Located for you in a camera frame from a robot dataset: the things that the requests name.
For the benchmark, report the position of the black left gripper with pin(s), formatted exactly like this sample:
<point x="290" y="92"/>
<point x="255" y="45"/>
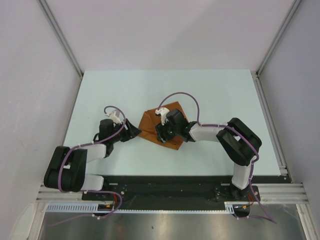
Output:
<point x="131" y="132"/>

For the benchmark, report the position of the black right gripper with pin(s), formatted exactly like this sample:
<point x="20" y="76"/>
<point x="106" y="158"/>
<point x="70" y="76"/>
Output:
<point x="160" y="129"/>

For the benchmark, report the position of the orange cloth napkin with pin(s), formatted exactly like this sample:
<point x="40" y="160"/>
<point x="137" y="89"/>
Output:
<point x="148" y="131"/>

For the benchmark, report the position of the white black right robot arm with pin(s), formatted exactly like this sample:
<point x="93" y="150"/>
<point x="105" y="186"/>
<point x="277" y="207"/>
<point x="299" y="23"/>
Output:
<point x="239" y="142"/>

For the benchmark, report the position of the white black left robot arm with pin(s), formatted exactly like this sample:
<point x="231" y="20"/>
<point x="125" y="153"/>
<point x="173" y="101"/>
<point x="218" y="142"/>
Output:
<point x="67" y="168"/>

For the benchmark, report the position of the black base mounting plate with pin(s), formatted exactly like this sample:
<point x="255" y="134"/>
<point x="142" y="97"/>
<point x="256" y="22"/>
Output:
<point x="177" y="193"/>

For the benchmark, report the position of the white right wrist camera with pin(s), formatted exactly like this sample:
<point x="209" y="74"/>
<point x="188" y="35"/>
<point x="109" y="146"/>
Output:
<point x="162" y="113"/>

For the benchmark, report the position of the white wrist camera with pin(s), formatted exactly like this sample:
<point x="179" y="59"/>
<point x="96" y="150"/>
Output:
<point x="114" y="116"/>
<point x="162" y="113"/>

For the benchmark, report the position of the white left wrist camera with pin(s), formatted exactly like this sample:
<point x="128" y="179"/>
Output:
<point x="114" y="116"/>

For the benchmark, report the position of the white slotted cable duct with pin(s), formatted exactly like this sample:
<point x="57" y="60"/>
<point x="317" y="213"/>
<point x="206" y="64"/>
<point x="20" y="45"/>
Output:
<point x="96" y="208"/>

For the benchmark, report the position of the left aluminium corner post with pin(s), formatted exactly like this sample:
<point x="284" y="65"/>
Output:
<point x="50" y="17"/>

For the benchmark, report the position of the aluminium corner post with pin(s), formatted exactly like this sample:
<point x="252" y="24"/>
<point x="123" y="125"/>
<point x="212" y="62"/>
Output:
<point x="296" y="4"/>
<point x="50" y="17"/>

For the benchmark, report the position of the right aluminium corner post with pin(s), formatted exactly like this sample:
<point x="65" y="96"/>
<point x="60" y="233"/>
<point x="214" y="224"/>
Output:
<point x="296" y="4"/>

